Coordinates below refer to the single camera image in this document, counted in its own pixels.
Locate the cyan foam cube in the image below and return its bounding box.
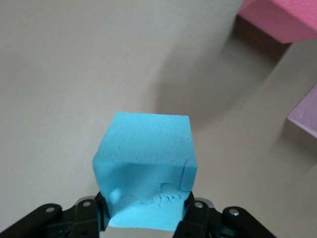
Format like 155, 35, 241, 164
93, 112, 199, 233

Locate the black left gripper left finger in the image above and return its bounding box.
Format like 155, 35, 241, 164
0, 195, 109, 238

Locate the pale pink foam cube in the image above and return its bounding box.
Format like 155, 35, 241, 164
286, 84, 317, 139

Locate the table cover sheet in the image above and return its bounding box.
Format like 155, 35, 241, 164
0, 0, 317, 238

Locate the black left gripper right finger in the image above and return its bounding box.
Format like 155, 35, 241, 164
173, 192, 275, 238

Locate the deep pink foam cube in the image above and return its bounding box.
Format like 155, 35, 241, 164
236, 0, 317, 44

